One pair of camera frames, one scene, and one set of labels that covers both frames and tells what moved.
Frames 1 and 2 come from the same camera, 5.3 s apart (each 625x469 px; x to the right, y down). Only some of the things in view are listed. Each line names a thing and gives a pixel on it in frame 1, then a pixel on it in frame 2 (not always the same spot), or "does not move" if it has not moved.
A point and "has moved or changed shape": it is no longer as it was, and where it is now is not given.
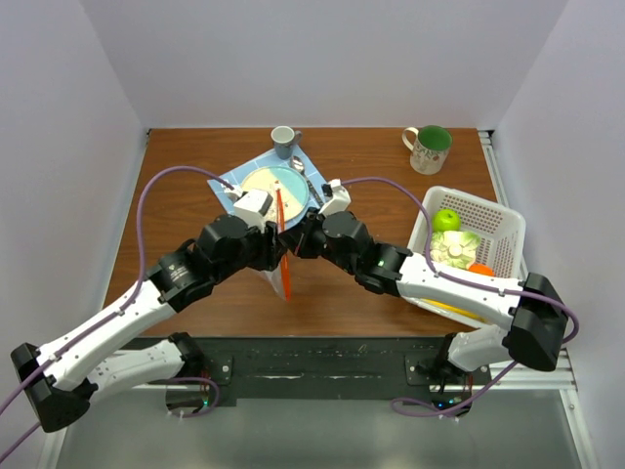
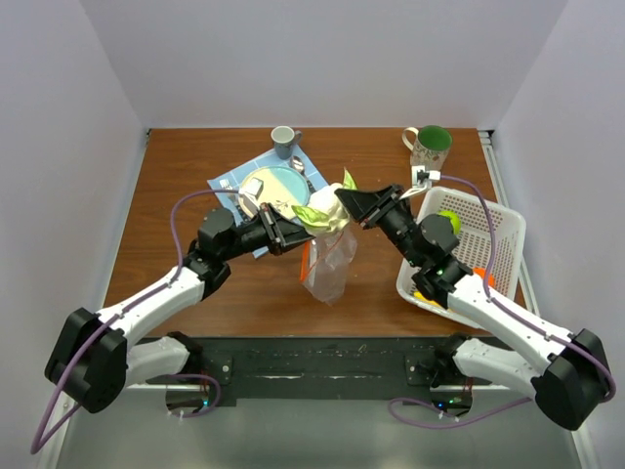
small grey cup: [284, 138] does not move
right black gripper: [299, 236] → [366, 207]
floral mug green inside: [430, 149] does not move
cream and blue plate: [288, 188] does not move
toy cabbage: [457, 248] has moved or changed shape
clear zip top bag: [279, 274] → [325, 263]
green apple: [446, 220] does not move
